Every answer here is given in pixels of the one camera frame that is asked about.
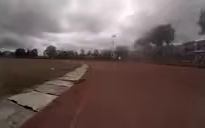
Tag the red running track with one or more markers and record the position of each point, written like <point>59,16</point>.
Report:
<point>140,96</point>

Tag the long pale building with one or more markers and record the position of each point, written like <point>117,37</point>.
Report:
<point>198,50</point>

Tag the pale concrete kerb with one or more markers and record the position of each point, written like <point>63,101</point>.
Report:
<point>33,100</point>

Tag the brown dry grass field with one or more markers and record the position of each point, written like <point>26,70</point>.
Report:
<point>23,75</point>

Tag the large dark tree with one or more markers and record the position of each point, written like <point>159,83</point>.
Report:
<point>160,35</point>

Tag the tall light mast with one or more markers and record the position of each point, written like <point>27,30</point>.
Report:
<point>113,46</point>

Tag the fence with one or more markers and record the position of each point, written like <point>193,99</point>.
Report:
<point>163,55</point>

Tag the row of trees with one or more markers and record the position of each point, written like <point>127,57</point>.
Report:
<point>50,52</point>

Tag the person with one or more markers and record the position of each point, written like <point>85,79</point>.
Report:
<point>119,58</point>

